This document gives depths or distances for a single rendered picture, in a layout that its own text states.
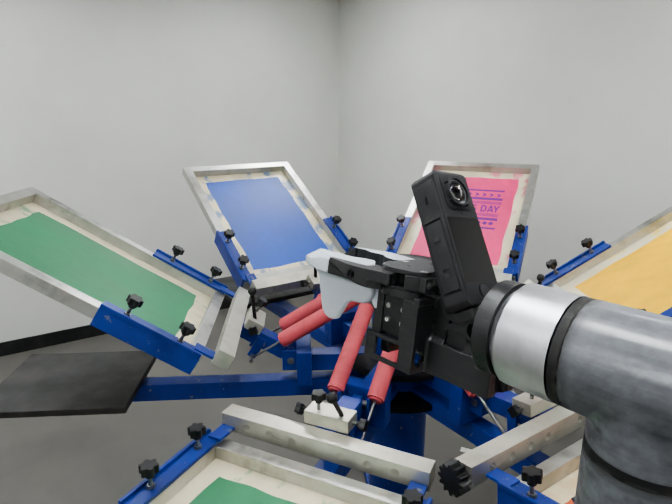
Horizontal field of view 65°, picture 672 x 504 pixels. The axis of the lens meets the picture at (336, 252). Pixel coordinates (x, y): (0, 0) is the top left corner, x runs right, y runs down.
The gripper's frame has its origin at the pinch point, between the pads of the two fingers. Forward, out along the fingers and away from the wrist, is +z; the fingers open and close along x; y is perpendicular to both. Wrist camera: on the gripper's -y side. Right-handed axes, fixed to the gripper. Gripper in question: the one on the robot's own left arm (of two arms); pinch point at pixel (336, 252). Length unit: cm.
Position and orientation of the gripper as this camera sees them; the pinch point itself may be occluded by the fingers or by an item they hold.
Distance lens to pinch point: 52.7
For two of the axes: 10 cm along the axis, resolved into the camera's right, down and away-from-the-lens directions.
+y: -1.0, 9.8, 1.6
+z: -6.6, -1.9, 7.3
